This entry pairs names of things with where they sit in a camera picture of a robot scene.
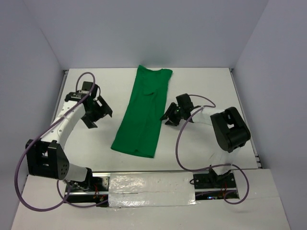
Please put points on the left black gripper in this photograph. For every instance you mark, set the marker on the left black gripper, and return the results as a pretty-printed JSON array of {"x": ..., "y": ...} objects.
[{"x": 104, "y": 110}]

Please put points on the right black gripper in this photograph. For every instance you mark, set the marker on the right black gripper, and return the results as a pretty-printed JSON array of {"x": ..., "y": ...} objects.
[{"x": 170, "y": 114}]

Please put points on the green t-shirt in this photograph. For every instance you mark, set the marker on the green t-shirt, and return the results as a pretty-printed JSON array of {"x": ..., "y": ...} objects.
[{"x": 139, "y": 130}]

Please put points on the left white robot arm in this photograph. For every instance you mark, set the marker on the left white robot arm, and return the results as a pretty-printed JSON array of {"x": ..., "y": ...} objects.
[{"x": 46, "y": 156}]

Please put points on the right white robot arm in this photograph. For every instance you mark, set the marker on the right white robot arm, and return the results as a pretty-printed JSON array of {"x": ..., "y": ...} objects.
[{"x": 229, "y": 128}]

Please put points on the silver tape covered panel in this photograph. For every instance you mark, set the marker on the silver tape covered panel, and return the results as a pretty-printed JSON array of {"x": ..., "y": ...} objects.
[{"x": 155, "y": 189}]

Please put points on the aluminium table frame rail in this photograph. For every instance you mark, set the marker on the aluminium table frame rail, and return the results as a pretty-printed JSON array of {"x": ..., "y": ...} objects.
[{"x": 258, "y": 161}]

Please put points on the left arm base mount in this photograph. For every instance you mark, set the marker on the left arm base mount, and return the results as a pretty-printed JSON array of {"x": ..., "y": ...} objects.
[{"x": 94, "y": 194}]

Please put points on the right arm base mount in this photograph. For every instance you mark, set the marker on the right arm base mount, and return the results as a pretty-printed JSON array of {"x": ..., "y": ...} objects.
[{"x": 209, "y": 185}]

